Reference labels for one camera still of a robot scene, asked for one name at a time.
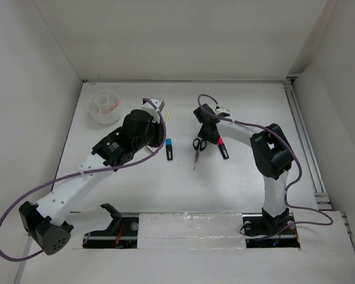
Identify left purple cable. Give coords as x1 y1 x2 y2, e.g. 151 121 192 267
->
0 99 168 262

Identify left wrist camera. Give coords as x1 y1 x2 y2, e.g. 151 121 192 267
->
141 98 165 123

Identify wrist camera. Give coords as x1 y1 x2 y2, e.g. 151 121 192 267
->
141 98 165 123
215 105 230 117

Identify purple cable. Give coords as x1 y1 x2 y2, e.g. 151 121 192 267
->
197 93 334 240
0 99 168 262

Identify blue black highlighter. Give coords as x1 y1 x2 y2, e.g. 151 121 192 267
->
165 138 173 161

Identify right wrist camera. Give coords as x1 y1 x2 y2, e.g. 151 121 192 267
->
215 105 230 117

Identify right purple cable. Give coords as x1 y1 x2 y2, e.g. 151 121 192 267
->
197 93 334 240

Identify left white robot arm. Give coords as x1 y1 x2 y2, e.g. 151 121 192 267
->
19 107 166 255

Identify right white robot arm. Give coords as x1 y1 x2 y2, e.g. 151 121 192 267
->
193 104 294 237

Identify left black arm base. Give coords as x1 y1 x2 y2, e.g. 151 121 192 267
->
82 204 140 249

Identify white round divided container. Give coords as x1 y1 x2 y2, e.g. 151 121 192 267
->
87 91 121 125

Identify black handled scissors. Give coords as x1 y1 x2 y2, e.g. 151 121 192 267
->
192 138 207 170

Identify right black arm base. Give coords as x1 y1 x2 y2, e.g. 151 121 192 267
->
240 213 301 249

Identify pink black highlighter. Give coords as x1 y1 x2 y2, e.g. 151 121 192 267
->
217 137 229 160

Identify aluminium rail right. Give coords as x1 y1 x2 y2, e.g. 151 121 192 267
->
283 77 327 193

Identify pink red pen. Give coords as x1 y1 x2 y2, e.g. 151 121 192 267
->
98 101 121 115

